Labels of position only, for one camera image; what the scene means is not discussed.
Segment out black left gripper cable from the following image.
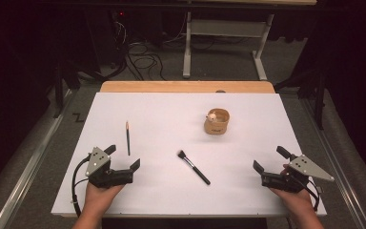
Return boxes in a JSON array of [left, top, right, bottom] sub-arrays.
[[71, 155, 92, 219]]

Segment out person's left hand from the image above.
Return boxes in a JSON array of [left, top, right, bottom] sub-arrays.
[[82, 182, 125, 213]]

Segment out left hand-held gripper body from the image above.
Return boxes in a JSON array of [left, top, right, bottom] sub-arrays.
[[85, 146, 134, 189]]

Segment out white table board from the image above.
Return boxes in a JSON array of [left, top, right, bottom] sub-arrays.
[[51, 92, 328, 219]]

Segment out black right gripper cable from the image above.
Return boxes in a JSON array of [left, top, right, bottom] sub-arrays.
[[294, 173, 321, 213]]

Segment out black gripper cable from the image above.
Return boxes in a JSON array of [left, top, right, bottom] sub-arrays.
[[71, 155, 92, 219], [294, 173, 321, 213]]

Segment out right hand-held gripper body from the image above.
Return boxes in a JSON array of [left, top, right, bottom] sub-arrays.
[[260, 154, 336, 194]]

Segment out wooden table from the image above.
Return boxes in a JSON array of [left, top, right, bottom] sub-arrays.
[[99, 80, 276, 94]]

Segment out black floor cables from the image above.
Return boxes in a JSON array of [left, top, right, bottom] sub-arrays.
[[109, 12, 189, 82]]

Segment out black pencil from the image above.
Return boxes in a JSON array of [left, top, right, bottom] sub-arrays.
[[125, 120, 132, 156]]

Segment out black makeup brush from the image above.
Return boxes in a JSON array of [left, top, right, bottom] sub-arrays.
[[176, 149, 212, 186]]

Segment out person's right hand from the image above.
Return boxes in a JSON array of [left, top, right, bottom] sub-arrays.
[[268, 187, 315, 216]]

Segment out black metal stand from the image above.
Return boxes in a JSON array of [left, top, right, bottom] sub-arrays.
[[51, 58, 81, 119], [274, 68, 329, 131]]

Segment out wooden pen holder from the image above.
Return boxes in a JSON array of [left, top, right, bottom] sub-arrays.
[[203, 108, 231, 135]]

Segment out metal floor rail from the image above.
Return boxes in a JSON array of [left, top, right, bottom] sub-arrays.
[[300, 97, 366, 229], [0, 89, 78, 229]]

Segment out white metal desk frame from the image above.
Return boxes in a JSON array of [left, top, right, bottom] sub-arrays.
[[182, 10, 276, 81]]

